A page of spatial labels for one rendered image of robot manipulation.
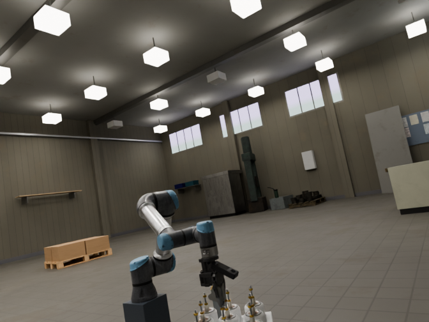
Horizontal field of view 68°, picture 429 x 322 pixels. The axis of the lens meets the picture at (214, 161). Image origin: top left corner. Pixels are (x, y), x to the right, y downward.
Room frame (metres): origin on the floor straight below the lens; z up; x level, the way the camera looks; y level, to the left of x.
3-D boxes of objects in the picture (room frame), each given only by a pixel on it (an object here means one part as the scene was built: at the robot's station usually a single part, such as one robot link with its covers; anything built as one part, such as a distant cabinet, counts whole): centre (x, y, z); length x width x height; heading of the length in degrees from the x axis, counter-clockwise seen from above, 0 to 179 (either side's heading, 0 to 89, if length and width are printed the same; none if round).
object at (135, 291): (1.91, 0.54, 0.35); 0.15 x 0.15 x 0.10
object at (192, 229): (1.50, 0.16, 0.65); 0.11 x 0.11 x 0.08; 31
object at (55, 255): (6.86, 3.21, 0.21); 1.20 x 0.86 x 0.42; 144
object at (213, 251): (1.42, 0.09, 0.57); 0.08 x 0.08 x 0.05
